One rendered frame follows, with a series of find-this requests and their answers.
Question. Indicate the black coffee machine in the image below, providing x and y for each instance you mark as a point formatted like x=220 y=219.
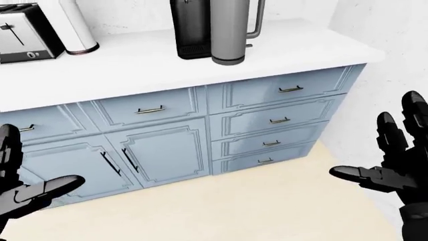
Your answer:
x=190 y=27

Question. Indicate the white countertop slab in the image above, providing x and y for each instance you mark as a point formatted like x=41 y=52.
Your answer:
x=187 y=65

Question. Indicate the light blue kitchen cabinet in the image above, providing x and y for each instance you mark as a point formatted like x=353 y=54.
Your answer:
x=187 y=140

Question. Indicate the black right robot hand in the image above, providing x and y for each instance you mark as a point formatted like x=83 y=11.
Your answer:
x=398 y=175

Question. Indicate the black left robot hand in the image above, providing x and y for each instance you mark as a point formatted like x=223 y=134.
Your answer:
x=20 y=193

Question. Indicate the grey electric kettle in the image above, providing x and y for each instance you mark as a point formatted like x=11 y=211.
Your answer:
x=230 y=30

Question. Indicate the silver black toaster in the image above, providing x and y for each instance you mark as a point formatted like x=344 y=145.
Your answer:
x=23 y=35

